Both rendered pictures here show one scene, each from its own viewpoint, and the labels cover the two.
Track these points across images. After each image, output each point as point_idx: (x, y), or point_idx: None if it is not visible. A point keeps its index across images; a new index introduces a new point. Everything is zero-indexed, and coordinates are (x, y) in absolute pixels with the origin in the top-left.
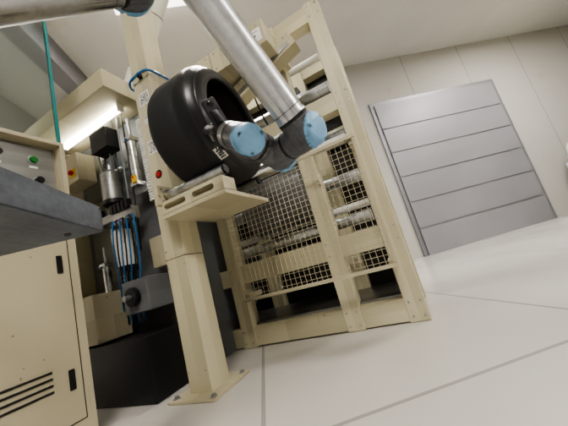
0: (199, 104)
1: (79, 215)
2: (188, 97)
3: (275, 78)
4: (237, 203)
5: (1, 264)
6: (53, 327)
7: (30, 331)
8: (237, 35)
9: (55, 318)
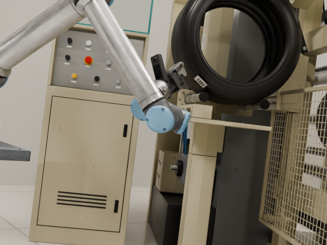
0: (187, 36)
1: (15, 157)
2: (181, 29)
3: (131, 80)
4: (228, 126)
5: (95, 123)
6: (113, 170)
7: (101, 168)
8: (110, 52)
9: (115, 165)
